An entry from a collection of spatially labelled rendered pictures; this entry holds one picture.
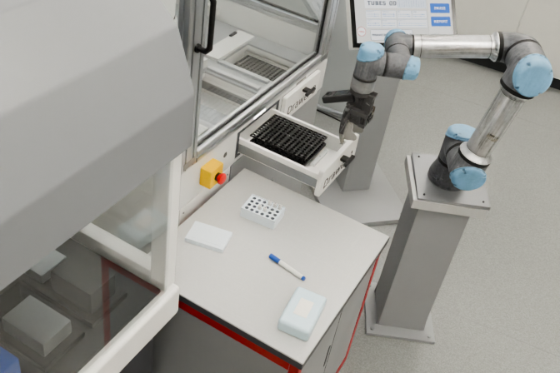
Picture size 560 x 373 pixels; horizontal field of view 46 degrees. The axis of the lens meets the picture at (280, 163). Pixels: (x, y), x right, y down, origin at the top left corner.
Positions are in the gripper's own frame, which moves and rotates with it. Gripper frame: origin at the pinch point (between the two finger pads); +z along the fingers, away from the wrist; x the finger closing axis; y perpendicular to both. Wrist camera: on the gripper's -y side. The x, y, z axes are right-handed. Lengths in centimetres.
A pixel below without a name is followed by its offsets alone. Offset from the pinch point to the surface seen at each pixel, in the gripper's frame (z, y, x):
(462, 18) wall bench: 66, -25, 294
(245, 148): 13.6, -30.5, -10.5
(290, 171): 14.1, -12.1, -10.7
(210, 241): 23, -19, -48
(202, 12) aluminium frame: -46, -34, -38
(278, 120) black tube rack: 10.2, -28.2, 8.3
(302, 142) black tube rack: 10.1, -14.7, 1.4
